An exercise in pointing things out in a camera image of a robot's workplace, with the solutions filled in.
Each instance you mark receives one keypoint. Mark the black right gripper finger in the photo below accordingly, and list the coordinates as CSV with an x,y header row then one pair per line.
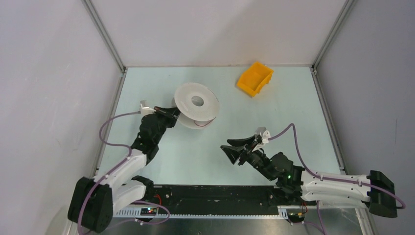
x,y
236,154
250,141

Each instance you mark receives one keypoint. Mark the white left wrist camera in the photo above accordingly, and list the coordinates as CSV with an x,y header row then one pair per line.
x,y
144,109

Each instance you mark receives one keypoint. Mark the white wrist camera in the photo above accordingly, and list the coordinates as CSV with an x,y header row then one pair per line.
x,y
262,135
144,109

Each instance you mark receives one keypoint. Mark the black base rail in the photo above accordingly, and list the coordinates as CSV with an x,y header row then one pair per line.
x,y
221,200

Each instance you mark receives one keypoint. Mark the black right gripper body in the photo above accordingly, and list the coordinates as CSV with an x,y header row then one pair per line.
x,y
257,159

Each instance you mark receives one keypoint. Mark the aluminium frame post left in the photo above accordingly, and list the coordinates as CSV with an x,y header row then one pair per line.
x,y
101,29

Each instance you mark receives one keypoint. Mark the aluminium frame post right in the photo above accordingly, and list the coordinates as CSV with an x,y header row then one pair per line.
x,y
335,29

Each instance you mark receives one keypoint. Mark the aluminium frame post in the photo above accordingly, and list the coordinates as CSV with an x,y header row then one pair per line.
x,y
335,29
101,29

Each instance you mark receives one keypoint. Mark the white perforated cable spool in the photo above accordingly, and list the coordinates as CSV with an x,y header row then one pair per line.
x,y
198,105

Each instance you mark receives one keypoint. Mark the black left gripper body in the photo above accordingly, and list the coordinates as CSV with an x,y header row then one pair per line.
x,y
164,123

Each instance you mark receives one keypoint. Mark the yellow plastic bin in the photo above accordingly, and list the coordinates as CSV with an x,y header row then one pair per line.
x,y
254,78

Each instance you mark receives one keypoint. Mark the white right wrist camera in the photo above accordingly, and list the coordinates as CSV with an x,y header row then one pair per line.
x,y
262,135

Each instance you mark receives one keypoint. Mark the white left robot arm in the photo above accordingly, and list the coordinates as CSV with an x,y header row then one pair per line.
x,y
95,200

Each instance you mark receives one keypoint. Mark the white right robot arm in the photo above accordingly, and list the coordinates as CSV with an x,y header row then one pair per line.
x,y
374,191

